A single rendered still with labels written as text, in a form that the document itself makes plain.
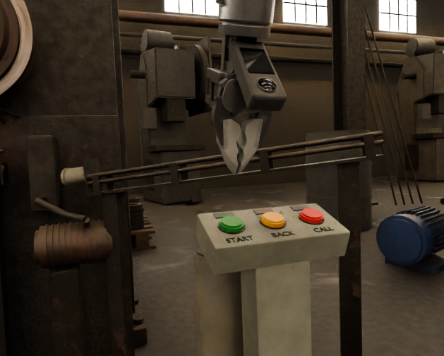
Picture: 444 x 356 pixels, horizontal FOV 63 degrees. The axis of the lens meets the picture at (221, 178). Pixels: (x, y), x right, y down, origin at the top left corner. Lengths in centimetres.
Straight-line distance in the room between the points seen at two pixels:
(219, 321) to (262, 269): 20
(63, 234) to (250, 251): 68
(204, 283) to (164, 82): 485
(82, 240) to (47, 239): 9
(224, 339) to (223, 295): 9
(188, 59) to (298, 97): 365
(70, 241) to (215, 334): 53
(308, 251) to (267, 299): 10
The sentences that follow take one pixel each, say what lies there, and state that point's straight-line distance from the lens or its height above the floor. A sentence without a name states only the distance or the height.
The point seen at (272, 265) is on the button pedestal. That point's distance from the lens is 60.
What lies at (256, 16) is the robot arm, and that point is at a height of 89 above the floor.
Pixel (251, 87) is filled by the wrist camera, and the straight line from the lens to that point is 44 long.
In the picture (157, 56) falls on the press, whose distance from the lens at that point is 551.
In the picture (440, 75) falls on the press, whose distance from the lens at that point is 844.
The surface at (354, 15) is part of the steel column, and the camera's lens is 515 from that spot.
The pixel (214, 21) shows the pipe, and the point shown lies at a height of 320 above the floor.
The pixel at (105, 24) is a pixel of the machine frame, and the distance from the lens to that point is 149.
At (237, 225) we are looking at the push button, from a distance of 58.
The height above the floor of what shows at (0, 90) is 94.
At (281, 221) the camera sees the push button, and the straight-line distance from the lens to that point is 61.
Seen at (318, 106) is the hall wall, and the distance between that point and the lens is 888.
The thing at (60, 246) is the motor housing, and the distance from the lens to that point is 112.
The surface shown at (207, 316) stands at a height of 40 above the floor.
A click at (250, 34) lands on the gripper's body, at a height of 87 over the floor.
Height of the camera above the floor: 72
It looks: 4 degrees down
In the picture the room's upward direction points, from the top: 2 degrees counter-clockwise
